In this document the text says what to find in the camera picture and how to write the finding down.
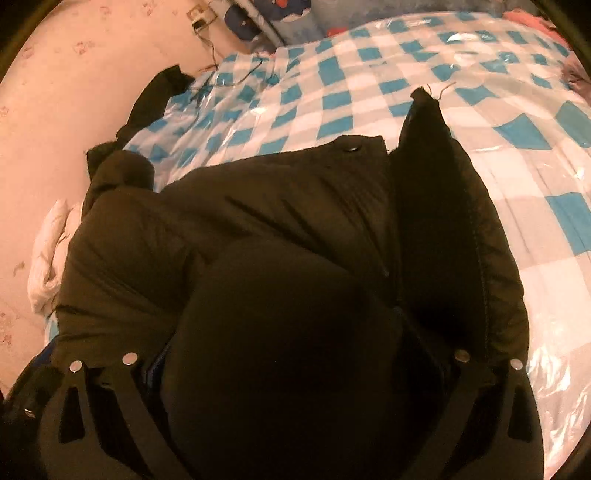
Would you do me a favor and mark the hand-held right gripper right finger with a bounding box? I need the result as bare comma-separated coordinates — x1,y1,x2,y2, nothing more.
397,349,544,480

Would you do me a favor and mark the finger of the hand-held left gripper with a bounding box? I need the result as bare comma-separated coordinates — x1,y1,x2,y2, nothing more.
0,360,63,480

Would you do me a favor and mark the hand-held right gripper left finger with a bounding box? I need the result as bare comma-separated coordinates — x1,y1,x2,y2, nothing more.
58,352,195,480

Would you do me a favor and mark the dark olive puffer jacket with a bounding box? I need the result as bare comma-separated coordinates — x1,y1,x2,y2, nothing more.
48,85,532,480

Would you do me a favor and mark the white puffer jacket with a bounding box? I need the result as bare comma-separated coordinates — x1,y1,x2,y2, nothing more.
27,198,85,315

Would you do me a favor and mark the blue white checkered plastic sheet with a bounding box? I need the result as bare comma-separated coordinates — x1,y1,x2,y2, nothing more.
44,11,591,480

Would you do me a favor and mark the black jacket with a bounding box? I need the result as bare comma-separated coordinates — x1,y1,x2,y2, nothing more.
87,64,195,172

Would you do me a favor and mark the pink crumpled garment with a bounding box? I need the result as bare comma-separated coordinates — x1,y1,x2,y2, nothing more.
502,8,560,37

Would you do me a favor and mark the whale print curtain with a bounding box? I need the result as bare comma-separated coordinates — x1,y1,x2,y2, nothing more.
224,0,354,48

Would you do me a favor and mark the thin black cable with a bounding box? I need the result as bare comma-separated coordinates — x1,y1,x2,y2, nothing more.
198,27,280,89

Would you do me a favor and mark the white wall socket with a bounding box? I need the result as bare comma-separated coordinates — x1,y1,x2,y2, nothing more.
187,4,219,29

